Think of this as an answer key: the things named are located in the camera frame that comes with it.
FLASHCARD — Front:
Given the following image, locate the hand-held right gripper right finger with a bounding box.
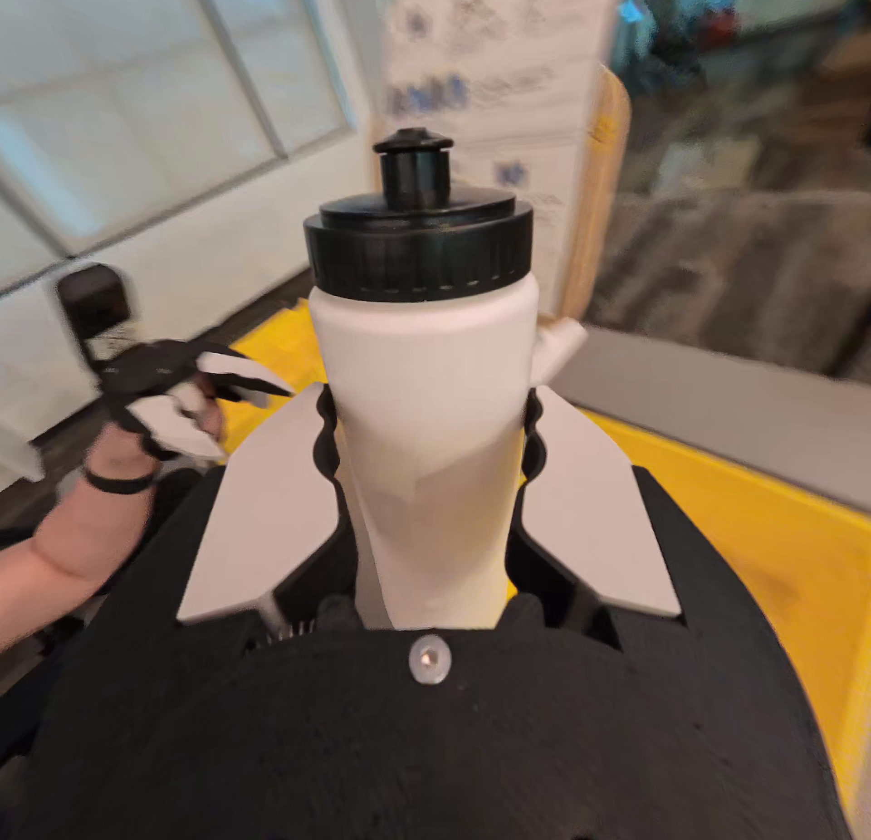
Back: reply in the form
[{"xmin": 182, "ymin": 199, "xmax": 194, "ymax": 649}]
[{"xmin": 509, "ymin": 385, "xmax": 683, "ymax": 620}]

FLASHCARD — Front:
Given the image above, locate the white plastic bottle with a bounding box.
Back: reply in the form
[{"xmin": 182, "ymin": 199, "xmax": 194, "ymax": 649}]
[{"xmin": 308, "ymin": 272, "xmax": 541, "ymax": 630}]

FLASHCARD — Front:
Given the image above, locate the black bottle lid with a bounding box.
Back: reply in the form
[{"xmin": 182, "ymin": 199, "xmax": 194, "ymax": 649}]
[{"xmin": 304, "ymin": 129, "xmax": 534, "ymax": 302}]

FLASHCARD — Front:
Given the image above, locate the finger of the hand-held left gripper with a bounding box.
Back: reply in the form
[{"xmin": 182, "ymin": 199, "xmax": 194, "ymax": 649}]
[
  {"xmin": 130, "ymin": 394, "xmax": 230, "ymax": 463},
  {"xmin": 198, "ymin": 352, "xmax": 295, "ymax": 400}
]

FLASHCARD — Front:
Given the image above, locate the wooden edged instruction board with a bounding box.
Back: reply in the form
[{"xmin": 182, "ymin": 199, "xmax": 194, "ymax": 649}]
[{"xmin": 371, "ymin": 0, "xmax": 634, "ymax": 321}]

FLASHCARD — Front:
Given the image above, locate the black wristband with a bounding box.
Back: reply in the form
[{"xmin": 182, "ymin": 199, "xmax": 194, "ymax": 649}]
[{"xmin": 82, "ymin": 465, "xmax": 161, "ymax": 497}]

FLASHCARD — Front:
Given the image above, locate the person's left forearm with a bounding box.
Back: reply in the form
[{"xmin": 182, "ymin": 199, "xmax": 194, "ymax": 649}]
[{"xmin": 0, "ymin": 480, "xmax": 159, "ymax": 650}]

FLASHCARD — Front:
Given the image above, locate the person's left hand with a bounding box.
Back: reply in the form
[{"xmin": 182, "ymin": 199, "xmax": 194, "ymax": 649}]
[{"xmin": 89, "ymin": 378, "xmax": 227, "ymax": 482}]

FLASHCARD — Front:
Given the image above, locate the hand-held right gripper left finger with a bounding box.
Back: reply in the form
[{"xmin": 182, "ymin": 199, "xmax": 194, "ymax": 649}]
[{"xmin": 177, "ymin": 385, "xmax": 357, "ymax": 626}]

